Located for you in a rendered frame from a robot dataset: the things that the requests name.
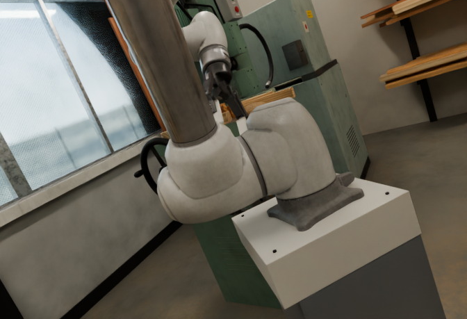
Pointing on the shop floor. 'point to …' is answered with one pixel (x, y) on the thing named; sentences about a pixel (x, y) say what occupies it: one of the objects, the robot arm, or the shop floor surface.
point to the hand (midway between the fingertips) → (232, 129)
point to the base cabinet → (233, 264)
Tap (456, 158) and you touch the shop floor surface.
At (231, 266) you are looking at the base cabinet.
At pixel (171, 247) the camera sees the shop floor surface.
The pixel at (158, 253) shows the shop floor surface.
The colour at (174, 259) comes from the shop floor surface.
